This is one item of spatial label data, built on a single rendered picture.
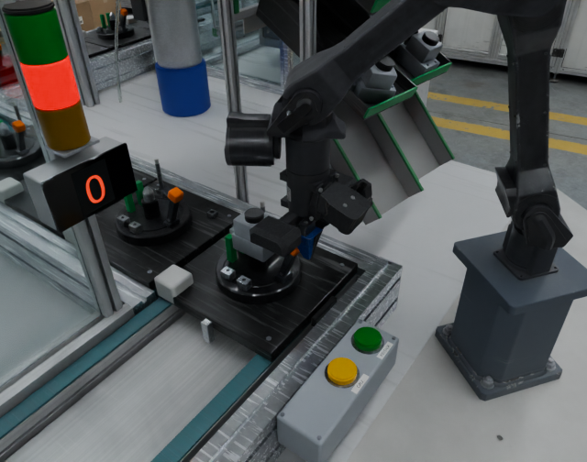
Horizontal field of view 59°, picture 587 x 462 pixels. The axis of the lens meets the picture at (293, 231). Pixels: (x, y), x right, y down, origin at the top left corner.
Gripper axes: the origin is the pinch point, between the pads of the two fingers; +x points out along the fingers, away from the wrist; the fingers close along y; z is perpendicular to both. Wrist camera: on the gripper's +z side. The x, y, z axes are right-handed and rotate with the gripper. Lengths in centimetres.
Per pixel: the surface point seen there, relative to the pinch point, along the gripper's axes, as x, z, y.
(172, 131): 23, -80, 44
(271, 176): 23, -40, 41
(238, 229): 1.7, -11.2, -2.3
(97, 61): 14, -127, 55
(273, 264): 9.7, -7.9, 1.5
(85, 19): 85, -432, 249
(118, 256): 11.7, -33.0, -10.5
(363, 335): 11.5, 11.1, -1.8
